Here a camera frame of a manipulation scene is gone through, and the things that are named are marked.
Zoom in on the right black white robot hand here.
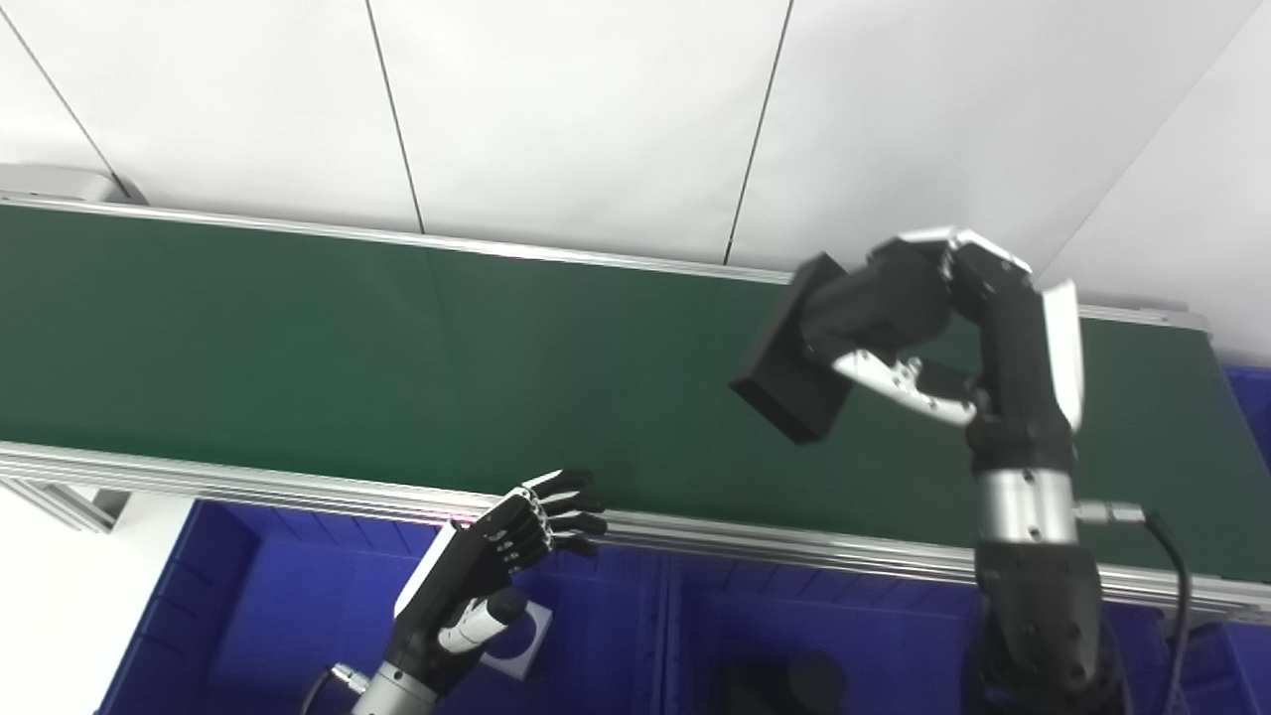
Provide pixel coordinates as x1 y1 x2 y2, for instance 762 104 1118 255
802 226 1085 476

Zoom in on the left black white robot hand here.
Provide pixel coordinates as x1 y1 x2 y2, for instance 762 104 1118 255
385 469 609 696

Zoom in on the black cylinder block part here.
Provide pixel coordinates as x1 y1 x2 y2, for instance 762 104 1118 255
730 252 949 445
720 650 851 715

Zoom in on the white square part with hole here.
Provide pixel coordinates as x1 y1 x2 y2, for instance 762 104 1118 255
484 599 554 682

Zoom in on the green conveyor belt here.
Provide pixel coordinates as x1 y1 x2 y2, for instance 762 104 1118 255
0 164 1271 625
0 204 1271 582

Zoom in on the long blue plastic bin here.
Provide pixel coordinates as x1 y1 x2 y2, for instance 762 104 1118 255
1223 364 1271 473

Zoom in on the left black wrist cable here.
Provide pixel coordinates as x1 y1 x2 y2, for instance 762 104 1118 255
301 663 370 715

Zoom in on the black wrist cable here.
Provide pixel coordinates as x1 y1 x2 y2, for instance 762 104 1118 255
301 663 370 715
1072 501 1193 715

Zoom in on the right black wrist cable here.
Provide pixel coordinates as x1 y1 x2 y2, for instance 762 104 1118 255
1072 501 1193 715

